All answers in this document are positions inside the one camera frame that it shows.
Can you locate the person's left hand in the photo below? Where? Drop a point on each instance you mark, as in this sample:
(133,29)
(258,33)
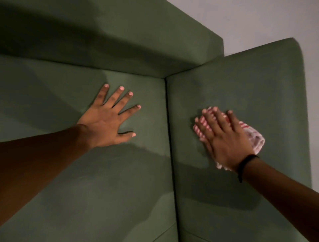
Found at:
(102,124)

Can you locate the person's right hand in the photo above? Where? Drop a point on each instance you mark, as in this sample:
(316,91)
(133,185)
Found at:
(226,143)

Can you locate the person's right middle finger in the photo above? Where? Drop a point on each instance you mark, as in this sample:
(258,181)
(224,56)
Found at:
(208,119)

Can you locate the person's left thumb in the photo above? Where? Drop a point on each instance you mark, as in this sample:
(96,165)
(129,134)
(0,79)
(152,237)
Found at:
(127,136)

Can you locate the person's left middle finger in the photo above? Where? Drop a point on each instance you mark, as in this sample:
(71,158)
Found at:
(122,101)

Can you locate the person's right little finger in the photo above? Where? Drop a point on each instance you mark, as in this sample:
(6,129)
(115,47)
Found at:
(233,121)

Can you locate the person's left little finger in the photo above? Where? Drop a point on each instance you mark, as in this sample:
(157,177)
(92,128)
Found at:
(102,94)

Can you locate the red white striped cloth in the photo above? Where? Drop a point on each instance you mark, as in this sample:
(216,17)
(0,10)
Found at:
(255,138)

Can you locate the person's left forearm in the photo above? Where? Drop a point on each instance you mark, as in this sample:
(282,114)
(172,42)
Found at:
(39,159)

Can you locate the person's right forearm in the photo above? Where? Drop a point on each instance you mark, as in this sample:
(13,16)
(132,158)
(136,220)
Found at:
(281,194)

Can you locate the black wristband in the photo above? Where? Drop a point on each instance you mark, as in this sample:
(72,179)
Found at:
(243,164)

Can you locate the green fabric sofa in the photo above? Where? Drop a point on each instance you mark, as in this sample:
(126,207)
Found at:
(129,187)

